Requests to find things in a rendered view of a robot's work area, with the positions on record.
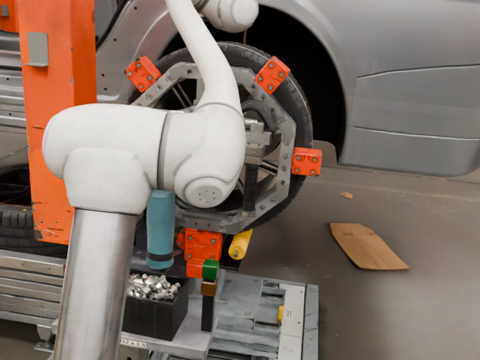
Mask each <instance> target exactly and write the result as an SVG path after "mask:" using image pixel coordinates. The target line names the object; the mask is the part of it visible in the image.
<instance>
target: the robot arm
mask: <svg viewBox="0 0 480 360"><path fill-rule="evenodd" d="M165 1H166V5H167V8H168V10H169V13H170V15H171V17H172V19H173V21H174V23H175V25H176V27H177V29H178V31H179V33H180V34H181V37H182V39H183V40H184V43H185V44H186V47H187V48H188V50H189V52H190V54H191V56H192V58H193V60H194V61H195V63H196V65H197V67H198V69H199V71H200V73H201V76H202V78H203V80H204V86H205V90H204V94H203V96H202V98H201V100H200V101H199V103H198V105H197V106H196V108H195V109H194V112H193V113H186V114H183V113H171V112H165V111H159V110H156V109H152V108H148V107H142V106H131V105H123V104H85V105H81V106H75V107H71V108H68V109H65V110H63V111H61V112H59V113H58V114H56V115H54V116H53V117H52V118H51V120H50V121H49V123H48V124H47V126H46V129H45V132H44V136H43V141H42V154H43V157H44V160H45V163H46V166H47V167H48V169H49V170H50V172H51V173H52V174H53V175H54V176H55V177H57V178H59V179H63V180H64V183H65V187H66V195H67V198H68V200H69V203H70V205H71V206H75V212H74V215H73V221H72V226H71V235H70V240H69V249H68V254H67V259H66V268H65V273H64V282H63V287H62V293H61V301H60V304H61V306H60V312H59V320H58V326H57V330H56V340H55V344H54V354H53V359H52V360H118V355H119V345H120V340H121V330H122V324H123V319H124V309H125V303H126V293H127V288H128V282H129V272H130V267H131V257H132V251H133V246H134V236H135V231H136V220H137V215H138V214H141V213H142V211H143V210H144V209H145V208H146V205H147V204H148V201H149V199H150V197H151V195H152V192H153V189H157V190H164V191H171V192H175V193H176V195H177V196H178V197H179V198H180V199H182V200H183V201H185V202H186V203H188V204H189V205H191V206H195V207H198V208H210V207H213V206H217V205H219V204H220V203H222V202H223V201H224V200H226V198H227V197H228V196H229V194H230V193H231V192H232V190H233V189H234V187H235V185H236V183H237V181H238V179H239V176H240V173H241V170H242V166H243V163H244V157H245V151H246V134H245V126H244V117H243V114H242V110H241V104H240V100H239V92H238V87H237V84H236V80H235V77H234V74H233V72H232V70H231V67H230V66H229V63H228V61H227V60H226V58H225V56H224V55H223V53H222V51H221V49H220V48H219V46H218V45H217V43H216V42H215V40H214V38H213V37H212V35H211V34H210V32H209V30H208V29H207V27H206V26H205V24H204V22H203V21H209V22H210V24H211V25H213V26H214V27H215V28H217V29H219V30H223V31H227V32H229V33H239V32H242V31H245V30H247V29H248V28H249V27H251V26H252V24H253V22H254V21H255V19H256V17H257V16H258V15H259V5H258V2H257V0H165ZM202 19H203V21H202Z"/></svg>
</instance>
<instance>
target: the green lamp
mask: <svg viewBox="0 0 480 360"><path fill-rule="evenodd" d="M218 274H219V261H217V260H211V259H205V261H204V263H203V265H202V272H201V277H202V278H203V279H211V280H216V278H217V276H218Z"/></svg>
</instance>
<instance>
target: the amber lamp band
mask: <svg viewBox="0 0 480 360"><path fill-rule="evenodd" d="M218 281H219V279H218V277H217V278H216V281H215V282H214V283H210V282H205V281H204V279H203V280H202V282H201V295H205V296H215V295H216V292H217V289H218Z"/></svg>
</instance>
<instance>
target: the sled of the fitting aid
mask: <svg viewBox="0 0 480 360"><path fill-rule="evenodd" d="M285 298H286V289H278V288H273V287H268V286H263V287H262V291H261V297H260V301H259V307H258V311H257V315H256V321H255V324H254V329H246V328H241V327H237V326H228V325H223V324H217V326H216V330H215V332H214V336H213V339H212V341H211V345H210V347H209V348H213V349H221V350H225V351H233V352H238V353H243V354H251V355H255V356H263V357H268V358H273V359H278V355H279V344H280V338H281V327H282V321H283V315H284V304H285Z"/></svg>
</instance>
